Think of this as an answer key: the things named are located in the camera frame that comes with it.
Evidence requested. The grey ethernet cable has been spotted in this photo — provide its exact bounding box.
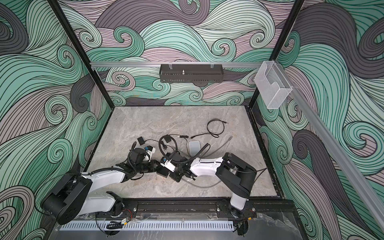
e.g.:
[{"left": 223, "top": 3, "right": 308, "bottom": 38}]
[{"left": 179, "top": 136, "right": 234, "bottom": 189}]

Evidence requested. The aluminium wall rail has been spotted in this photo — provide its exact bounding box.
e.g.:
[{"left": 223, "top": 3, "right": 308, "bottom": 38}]
[{"left": 90, "top": 61, "right": 262, "bottom": 69}]

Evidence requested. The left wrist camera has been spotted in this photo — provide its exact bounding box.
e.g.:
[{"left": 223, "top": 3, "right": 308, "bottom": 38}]
[{"left": 143, "top": 146, "right": 156, "bottom": 162}]

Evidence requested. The white slotted cable duct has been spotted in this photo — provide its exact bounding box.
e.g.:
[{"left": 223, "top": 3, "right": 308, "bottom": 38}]
[{"left": 60, "top": 220, "right": 235, "bottom": 231}]

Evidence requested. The black power adapter with cable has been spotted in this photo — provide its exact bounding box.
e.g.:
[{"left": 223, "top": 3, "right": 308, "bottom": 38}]
[{"left": 137, "top": 137, "right": 175, "bottom": 151}]

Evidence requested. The black coiled cable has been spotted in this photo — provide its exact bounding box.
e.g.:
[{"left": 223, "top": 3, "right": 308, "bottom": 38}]
[{"left": 190, "top": 118, "right": 228, "bottom": 140}]

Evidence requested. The black wall tray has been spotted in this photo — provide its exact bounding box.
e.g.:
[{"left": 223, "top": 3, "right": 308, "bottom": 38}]
[{"left": 159, "top": 65, "right": 224, "bottom": 84}]

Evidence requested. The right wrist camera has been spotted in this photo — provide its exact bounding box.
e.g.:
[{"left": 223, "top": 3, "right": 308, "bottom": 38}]
[{"left": 160, "top": 157, "right": 176, "bottom": 173}]

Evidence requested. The black network switch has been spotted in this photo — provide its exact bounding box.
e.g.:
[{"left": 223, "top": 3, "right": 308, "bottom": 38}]
[{"left": 156, "top": 166, "right": 170, "bottom": 178}]

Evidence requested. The white network switch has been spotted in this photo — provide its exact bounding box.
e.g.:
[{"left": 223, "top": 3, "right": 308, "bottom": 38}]
[{"left": 189, "top": 141, "right": 201, "bottom": 157}]

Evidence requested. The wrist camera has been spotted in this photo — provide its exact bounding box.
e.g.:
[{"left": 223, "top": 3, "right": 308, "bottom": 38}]
[
  {"left": 143, "top": 146, "right": 156, "bottom": 162},
  {"left": 160, "top": 157, "right": 176, "bottom": 173}
]

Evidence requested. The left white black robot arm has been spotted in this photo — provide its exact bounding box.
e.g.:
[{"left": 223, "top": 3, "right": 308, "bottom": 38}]
[{"left": 40, "top": 145, "right": 159, "bottom": 225}]

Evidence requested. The clear plastic wall holder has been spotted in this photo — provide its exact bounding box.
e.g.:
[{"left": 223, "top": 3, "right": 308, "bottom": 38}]
[{"left": 254, "top": 61, "right": 292, "bottom": 110}]

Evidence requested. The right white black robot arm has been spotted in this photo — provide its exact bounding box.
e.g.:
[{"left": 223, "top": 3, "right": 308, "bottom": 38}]
[{"left": 159, "top": 135, "right": 258, "bottom": 215}]

